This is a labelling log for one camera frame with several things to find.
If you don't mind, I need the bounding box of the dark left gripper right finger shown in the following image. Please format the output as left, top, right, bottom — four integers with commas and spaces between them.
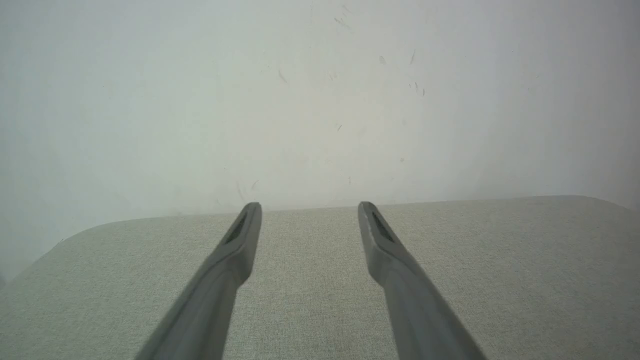
357, 201, 488, 360

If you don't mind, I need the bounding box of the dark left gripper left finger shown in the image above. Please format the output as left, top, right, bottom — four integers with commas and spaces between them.
135, 201, 264, 360

